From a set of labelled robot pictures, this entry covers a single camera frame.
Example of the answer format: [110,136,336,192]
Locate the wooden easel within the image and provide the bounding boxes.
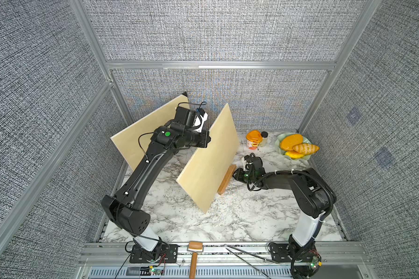
[217,165,236,195]

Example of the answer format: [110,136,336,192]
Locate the wooden canvas board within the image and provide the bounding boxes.
[176,104,239,214]
[111,94,189,170]

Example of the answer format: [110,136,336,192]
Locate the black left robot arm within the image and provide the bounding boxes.
[101,105,211,237]

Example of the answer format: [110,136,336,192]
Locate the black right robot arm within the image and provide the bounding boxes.
[232,153,337,253]

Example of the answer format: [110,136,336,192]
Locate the small black-capped bottle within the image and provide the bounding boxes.
[259,131,268,147]

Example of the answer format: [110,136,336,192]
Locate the green plate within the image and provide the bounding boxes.
[274,132,311,160]

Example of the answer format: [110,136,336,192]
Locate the orange mango toy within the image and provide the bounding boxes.
[280,134,304,151]

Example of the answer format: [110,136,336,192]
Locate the yellow fruit toy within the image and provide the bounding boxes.
[285,151,305,159]

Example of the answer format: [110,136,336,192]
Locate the striped bread toy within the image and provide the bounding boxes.
[293,143,320,155]

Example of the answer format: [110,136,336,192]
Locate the metal tongs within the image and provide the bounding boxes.
[222,242,289,279]

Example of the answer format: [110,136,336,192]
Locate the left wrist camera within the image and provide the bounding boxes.
[193,108,208,133]

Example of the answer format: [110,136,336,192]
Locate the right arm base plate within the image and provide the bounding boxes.
[267,242,321,265]

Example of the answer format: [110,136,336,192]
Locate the wooden handled brush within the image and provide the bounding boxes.
[187,241,204,279]

